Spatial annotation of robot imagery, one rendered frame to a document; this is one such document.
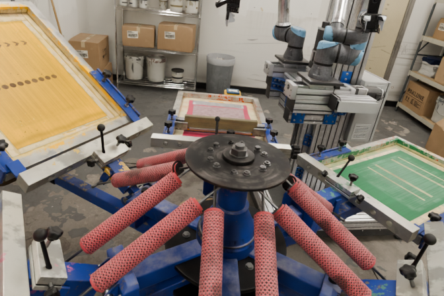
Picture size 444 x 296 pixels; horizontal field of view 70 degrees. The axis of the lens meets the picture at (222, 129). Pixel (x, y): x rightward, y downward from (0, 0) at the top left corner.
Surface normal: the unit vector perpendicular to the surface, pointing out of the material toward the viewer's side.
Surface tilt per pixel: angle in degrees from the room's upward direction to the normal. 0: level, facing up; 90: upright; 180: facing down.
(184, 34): 89
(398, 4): 90
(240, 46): 90
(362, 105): 90
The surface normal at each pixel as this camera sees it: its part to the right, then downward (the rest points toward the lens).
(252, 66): 0.03, 0.43
